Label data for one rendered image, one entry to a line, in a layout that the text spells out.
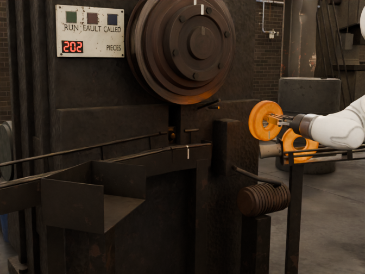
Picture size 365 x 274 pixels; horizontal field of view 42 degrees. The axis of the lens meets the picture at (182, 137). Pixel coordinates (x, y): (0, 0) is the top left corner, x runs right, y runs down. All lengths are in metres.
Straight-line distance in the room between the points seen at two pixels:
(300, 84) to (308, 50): 1.69
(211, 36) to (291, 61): 4.51
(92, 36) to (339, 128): 0.93
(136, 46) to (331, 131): 0.74
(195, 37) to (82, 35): 0.41
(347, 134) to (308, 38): 4.60
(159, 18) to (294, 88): 2.86
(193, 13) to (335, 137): 0.67
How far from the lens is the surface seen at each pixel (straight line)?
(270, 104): 1.82
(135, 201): 1.52
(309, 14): 6.12
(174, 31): 1.71
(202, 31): 1.77
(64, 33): 1.77
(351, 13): 9.66
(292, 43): 6.27
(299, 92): 4.46
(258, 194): 1.96
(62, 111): 1.73
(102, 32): 1.82
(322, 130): 1.59
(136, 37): 1.73
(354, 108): 1.67
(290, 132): 2.05
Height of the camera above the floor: 1.06
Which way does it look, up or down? 9 degrees down
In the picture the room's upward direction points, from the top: 1 degrees clockwise
